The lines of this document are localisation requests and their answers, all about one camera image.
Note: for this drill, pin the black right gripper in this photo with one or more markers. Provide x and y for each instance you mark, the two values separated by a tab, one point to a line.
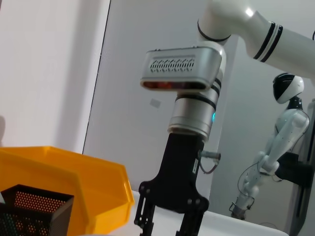
177	177

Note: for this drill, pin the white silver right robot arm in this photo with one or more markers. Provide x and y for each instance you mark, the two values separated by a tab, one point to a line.
246	22

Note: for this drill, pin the black mesh pen holder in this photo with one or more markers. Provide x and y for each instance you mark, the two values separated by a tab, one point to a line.
37	214

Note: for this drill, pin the yellow plastic bin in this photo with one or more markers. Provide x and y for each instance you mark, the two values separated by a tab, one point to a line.
73	177

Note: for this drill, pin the white humanoid robot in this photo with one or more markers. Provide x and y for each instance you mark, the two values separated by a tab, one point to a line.
288	123

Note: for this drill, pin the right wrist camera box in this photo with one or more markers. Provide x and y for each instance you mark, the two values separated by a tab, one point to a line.
182	68

